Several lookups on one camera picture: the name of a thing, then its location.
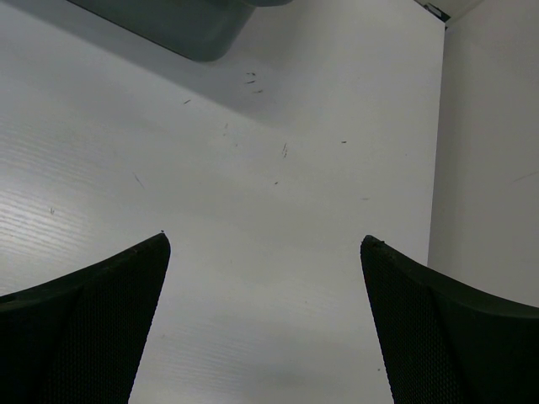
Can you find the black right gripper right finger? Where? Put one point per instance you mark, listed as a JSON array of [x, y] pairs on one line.
[[443, 341]]

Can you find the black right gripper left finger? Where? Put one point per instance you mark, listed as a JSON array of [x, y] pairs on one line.
[[80, 338]]

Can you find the grey plastic bin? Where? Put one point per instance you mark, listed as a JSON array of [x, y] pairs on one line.
[[195, 29]]

